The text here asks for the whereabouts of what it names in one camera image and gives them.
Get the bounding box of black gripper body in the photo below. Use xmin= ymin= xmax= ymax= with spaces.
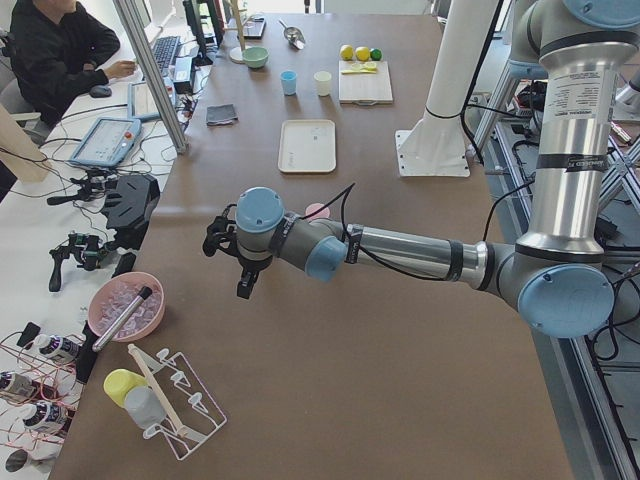
xmin=202 ymin=203 xmax=262 ymax=280

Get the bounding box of pink plastic cup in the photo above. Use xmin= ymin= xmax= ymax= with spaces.
xmin=304 ymin=203 xmax=331 ymax=221

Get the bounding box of cream plastic cup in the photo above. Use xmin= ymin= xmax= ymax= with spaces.
xmin=314 ymin=71 xmax=332 ymax=97

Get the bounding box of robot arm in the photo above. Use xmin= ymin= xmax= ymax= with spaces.
xmin=203 ymin=1 xmax=639 ymax=338

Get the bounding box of cream rabbit tray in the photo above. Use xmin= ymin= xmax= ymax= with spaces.
xmin=277 ymin=119 xmax=337 ymax=174

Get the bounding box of metal muddler in bowl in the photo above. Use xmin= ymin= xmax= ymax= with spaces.
xmin=92 ymin=285 xmax=153 ymax=353

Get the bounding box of grey folded cloth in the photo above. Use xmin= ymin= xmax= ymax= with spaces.
xmin=206 ymin=104 xmax=238 ymax=126

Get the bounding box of pink bowl with ice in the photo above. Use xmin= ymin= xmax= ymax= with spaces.
xmin=88 ymin=271 xmax=167 ymax=343

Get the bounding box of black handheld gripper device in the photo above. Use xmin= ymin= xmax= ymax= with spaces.
xmin=48 ymin=232 xmax=117 ymax=292

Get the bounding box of blue teach pendant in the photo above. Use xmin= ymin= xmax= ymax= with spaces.
xmin=68 ymin=117 xmax=141 ymax=168
xmin=127 ymin=82 xmax=160 ymax=122

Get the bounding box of clear cup on rack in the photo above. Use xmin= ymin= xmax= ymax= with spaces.
xmin=124 ymin=386 xmax=167 ymax=429

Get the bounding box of yellow cup on rack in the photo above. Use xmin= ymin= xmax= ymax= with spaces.
xmin=103 ymin=369 xmax=148 ymax=408

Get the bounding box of blue plastic cup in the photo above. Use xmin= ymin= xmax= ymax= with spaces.
xmin=280 ymin=70 xmax=297 ymax=96

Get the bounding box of green ceramic bowl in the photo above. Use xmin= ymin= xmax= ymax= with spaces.
xmin=242 ymin=46 xmax=269 ymax=69

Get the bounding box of wooden mug tree stand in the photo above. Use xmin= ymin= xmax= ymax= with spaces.
xmin=227 ymin=0 xmax=246 ymax=64

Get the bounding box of black keyboard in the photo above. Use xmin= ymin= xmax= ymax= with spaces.
xmin=152 ymin=36 xmax=181 ymax=76

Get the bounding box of wooden cutting board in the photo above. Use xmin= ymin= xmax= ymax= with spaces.
xmin=338 ymin=60 xmax=393 ymax=105

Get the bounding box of metal scoop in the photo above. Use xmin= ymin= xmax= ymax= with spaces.
xmin=279 ymin=19 xmax=306 ymax=50

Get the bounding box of yellow plastic knife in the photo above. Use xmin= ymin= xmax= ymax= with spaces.
xmin=340 ymin=68 xmax=378 ymax=75

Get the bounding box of whole yellow lemon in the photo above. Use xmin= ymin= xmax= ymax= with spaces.
xmin=354 ymin=46 xmax=371 ymax=62
xmin=340 ymin=44 xmax=354 ymax=61

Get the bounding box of green lime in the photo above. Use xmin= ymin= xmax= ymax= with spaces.
xmin=370 ymin=48 xmax=383 ymax=61

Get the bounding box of seated person in black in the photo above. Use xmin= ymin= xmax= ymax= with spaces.
xmin=10 ymin=1 xmax=136 ymax=127

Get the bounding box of white wire cup rack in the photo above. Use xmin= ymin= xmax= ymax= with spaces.
xmin=128 ymin=344 xmax=227 ymax=461

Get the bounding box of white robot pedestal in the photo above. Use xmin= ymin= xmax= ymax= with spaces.
xmin=396 ymin=0 xmax=502 ymax=177

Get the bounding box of aluminium frame post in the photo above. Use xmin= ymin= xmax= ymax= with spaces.
xmin=113 ymin=0 xmax=188 ymax=154

